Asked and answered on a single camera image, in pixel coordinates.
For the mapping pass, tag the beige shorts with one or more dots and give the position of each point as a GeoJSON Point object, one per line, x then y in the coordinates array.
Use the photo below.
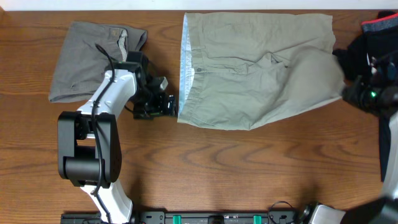
{"type": "Point", "coordinates": [242, 70]}

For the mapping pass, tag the grey shorts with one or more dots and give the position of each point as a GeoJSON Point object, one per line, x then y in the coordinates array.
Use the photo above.
{"type": "Point", "coordinates": [80, 67]}

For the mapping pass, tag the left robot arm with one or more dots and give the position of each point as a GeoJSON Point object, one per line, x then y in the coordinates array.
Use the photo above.
{"type": "Point", "coordinates": [89, 150]}

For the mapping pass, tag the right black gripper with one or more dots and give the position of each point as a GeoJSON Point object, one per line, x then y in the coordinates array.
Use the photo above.
{"type": "Point", "coordinates": [354, 94]}

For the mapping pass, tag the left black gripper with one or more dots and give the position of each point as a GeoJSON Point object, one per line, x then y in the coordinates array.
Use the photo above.
{"type": "Point", "coordinates": [160, 111]}

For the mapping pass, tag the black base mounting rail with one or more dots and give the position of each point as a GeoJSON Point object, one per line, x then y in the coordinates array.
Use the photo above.
{"type": "Point", "coordinates": [284, 216]}

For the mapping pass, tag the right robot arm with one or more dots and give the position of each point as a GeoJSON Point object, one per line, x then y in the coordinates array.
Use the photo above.
{"type": "Point", "coordinates": [382, 210]}

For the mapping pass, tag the dark garment red trim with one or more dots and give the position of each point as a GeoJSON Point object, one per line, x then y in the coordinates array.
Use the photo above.
{"type": "Point", "coordinates": [373, 55]}

